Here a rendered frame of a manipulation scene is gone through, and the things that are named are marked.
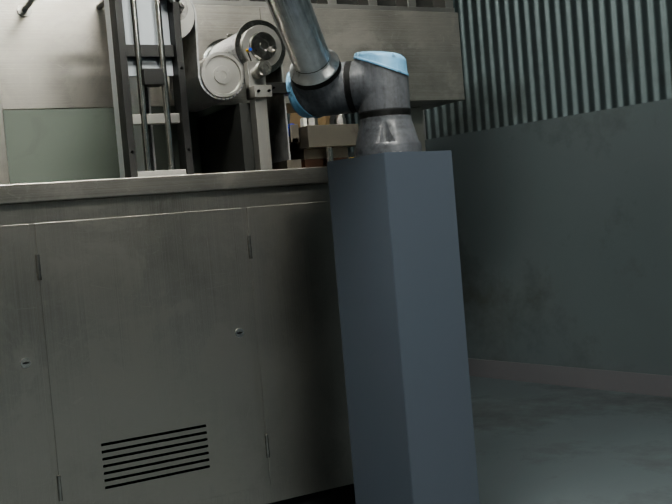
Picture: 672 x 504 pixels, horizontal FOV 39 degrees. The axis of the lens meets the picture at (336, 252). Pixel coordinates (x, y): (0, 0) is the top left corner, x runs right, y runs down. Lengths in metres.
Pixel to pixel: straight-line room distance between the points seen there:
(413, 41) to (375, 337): 1.45
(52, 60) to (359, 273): 1.16
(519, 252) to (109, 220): 2.35
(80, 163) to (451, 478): 1.36
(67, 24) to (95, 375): 1.09
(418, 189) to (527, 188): 2.07
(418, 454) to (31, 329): 0.87
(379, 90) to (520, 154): 2.08
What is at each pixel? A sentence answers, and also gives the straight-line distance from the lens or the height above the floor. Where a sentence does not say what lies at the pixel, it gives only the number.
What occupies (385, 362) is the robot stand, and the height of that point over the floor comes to 0.45.
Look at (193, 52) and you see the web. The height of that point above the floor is 1.24.
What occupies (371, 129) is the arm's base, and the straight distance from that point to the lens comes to 2.11.
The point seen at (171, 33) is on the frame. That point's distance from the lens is 2.46.
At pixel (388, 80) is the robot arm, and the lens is 2.12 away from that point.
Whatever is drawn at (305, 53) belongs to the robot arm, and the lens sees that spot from 2.08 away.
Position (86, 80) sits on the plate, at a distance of 2.83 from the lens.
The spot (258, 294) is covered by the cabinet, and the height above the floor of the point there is 0.60.
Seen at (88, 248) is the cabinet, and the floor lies 0.75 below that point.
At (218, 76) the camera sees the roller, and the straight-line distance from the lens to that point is 2.60.
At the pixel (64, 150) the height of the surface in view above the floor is 1.02.
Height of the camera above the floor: 0.77
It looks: 2 degrees down
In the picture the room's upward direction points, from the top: 5 degrees counter-clockwise
